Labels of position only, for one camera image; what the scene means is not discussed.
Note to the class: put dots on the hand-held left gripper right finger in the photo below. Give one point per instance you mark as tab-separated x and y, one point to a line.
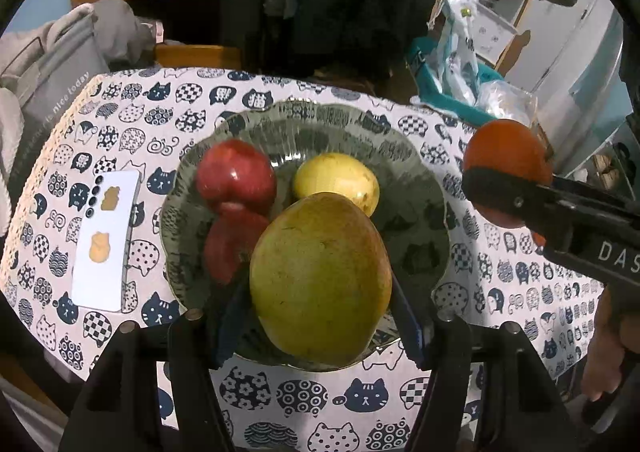
407	322

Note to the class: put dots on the grey jacket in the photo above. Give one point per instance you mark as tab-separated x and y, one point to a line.
125	27

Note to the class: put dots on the person's right hand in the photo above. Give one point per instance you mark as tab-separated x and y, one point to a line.
602	347

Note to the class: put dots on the white printed plastic bag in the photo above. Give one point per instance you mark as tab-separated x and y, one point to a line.
460	32

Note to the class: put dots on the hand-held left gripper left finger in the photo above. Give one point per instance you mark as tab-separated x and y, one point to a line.
230	322

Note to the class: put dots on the orange persimmon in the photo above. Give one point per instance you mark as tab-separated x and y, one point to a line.
505	152

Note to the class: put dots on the clear glass plate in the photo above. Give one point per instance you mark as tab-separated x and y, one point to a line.
415	212

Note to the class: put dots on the yellow round fruit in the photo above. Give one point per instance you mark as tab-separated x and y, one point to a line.
335	179

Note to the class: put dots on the clear plastic bag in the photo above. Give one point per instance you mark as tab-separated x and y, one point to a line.
505	102

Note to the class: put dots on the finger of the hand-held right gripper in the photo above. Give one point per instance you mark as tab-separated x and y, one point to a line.
515	202

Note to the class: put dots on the teal basket with plastic bags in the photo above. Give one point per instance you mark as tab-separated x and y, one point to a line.
435	97

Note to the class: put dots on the white storage box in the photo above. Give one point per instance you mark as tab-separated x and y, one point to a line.
492	34

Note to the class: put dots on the white cabinet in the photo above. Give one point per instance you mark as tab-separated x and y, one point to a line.
575	82

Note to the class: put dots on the grey tote bag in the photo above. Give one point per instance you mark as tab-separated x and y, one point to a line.
50	82

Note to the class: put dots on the white phone with stickers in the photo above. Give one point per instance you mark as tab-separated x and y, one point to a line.
107	287

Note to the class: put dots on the cat print tablecloth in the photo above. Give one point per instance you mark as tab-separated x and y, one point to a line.
310	397

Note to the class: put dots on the green mango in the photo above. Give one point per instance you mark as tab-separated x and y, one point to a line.
320	277

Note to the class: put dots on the red apple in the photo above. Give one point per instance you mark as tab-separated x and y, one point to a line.
230	247
235	177

